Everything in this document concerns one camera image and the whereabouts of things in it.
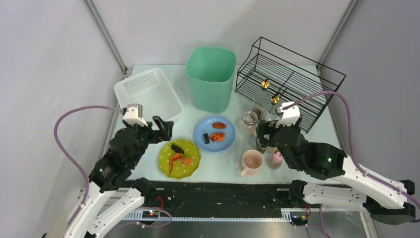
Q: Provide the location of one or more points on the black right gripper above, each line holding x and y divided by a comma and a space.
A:
267, 132

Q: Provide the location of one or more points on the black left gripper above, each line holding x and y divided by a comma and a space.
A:
157, 130

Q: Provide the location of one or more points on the glass jar with light powder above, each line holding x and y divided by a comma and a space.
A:
248, 122

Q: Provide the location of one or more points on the glass oil bottle gold cap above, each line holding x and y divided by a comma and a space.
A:
261, 100

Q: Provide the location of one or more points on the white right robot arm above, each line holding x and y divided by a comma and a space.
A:
387, 201

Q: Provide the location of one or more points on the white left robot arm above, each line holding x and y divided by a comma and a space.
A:
110, 174

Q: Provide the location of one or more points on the black sea cucumber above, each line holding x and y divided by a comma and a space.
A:
177, 149

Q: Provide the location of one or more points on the pink lid spice jar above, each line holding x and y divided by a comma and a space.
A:
275, 160

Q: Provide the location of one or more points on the orange chicken wing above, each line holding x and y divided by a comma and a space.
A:
175, 157

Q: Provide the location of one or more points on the blue plate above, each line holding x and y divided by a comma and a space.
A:
205, 126

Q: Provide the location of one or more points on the orange fried nugget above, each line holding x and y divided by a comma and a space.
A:
187, 161

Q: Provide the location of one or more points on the white perforated plastic basket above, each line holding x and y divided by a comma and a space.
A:
151, 89

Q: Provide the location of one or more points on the black white sushi roll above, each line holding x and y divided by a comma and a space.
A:
206, 138

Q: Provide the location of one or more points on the pink mug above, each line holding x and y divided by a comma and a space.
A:
252, 161

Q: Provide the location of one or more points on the green polka dot plate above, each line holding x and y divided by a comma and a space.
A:
179, 171

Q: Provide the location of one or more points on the small orange chicken piece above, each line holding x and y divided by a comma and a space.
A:
219, 125

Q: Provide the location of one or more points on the orange grilled chicken piece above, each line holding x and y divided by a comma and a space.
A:
217, 136

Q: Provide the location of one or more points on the green plastic bin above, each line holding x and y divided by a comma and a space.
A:
210, 71

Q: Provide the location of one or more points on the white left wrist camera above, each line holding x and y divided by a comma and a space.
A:
134, 115

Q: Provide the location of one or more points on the black wire rack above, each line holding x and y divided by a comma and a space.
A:
291, 75

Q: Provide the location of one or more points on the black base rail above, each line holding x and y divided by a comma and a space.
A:
200, 200

